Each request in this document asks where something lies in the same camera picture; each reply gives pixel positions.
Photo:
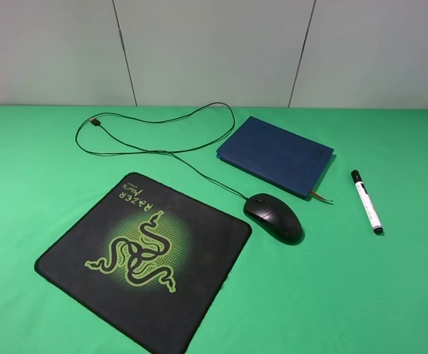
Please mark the black computer mouse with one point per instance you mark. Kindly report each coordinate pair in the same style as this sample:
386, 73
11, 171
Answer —
275, 217

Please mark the black Razer mouse pad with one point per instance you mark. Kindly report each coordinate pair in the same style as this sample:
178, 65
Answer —
148, 260

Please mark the blue hardcover notebook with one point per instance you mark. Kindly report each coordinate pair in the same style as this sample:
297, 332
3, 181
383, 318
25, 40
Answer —
277, 156

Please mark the white marker pen black cap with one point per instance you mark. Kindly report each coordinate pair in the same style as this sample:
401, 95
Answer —
367, 203

